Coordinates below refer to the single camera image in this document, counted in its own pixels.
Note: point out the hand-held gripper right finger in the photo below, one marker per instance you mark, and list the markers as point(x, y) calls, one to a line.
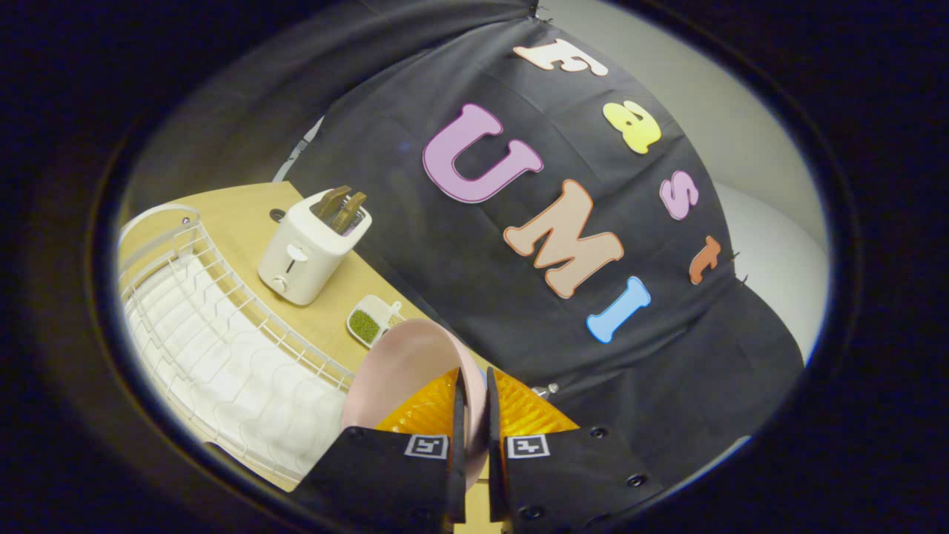
point(494, 445)

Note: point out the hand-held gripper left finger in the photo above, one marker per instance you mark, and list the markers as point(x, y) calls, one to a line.
point(459, 445)

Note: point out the pink plate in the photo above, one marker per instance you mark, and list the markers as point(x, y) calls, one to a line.
point(400, 378)

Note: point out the black backdrop cloth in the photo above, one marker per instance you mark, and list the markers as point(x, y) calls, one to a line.
point(563, 311)

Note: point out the white scoop of green beans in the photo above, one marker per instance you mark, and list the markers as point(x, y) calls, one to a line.
point(367, 322)

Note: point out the white toaster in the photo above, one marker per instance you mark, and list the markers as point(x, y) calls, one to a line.
point(308, 252)

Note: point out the brown toast slice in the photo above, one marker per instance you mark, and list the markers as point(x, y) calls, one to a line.
point(348, 211)
point(330, 202)

